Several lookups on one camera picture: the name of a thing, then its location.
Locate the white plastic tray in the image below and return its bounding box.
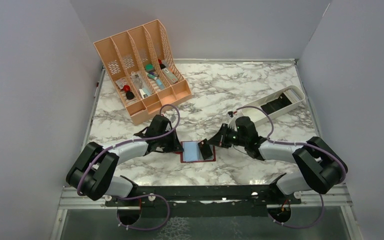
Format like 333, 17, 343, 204
228, 85, 306, 129

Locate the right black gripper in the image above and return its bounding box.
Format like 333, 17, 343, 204
206, 123, 248, 149

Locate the red round cap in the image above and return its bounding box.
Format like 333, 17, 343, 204
122, 84, 131, 93

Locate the clear packaged item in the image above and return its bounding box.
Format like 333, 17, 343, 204
130, 72, 152, 99

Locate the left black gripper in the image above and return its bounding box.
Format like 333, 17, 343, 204
157, 127, 184, 153

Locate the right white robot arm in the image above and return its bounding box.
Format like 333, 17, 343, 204
207, 116, 348, 204

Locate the peach desk file organizer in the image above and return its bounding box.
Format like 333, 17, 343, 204
93, 19, 192, 126

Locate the green eraser block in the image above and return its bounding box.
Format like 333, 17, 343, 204
145, 64, 155, 72

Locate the black mounting base rail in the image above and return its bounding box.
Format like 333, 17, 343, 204
105, 184, 302, 220

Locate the black vip card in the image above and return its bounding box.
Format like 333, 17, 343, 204
260, 93, 292, 115

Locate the red leather card holder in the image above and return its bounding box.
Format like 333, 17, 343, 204
180, 141, 217, 164

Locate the light blue marker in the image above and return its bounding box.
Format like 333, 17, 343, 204
147, 73, 165, 90

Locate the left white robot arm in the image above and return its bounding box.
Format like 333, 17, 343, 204
65, 115, 184, 206

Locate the black round cap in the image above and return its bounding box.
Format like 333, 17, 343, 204
125, 91, 135, 100

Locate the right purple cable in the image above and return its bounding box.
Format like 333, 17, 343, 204
231, 105, 349, 183

